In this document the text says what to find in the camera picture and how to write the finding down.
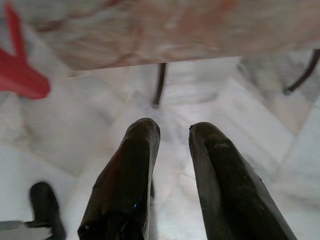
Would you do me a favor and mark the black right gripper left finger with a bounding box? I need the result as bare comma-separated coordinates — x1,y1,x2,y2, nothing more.
77,117,161,240

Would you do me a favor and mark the red plastic stool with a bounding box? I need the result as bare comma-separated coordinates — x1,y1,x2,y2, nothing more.
0,2,51,100

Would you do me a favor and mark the dark straight table leg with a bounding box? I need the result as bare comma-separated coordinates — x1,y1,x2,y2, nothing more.
152,62,168,108

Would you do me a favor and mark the black robot foot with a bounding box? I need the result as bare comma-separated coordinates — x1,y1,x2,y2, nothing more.
0,181,67,240

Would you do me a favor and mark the marble pattern table board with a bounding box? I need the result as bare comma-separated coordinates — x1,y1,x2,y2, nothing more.
14,0,320,79

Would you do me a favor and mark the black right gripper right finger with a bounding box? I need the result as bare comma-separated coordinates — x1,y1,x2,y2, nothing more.
187,121,298,240

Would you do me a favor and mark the dark curved table leg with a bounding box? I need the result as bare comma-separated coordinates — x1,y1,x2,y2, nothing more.
283,48,320,95

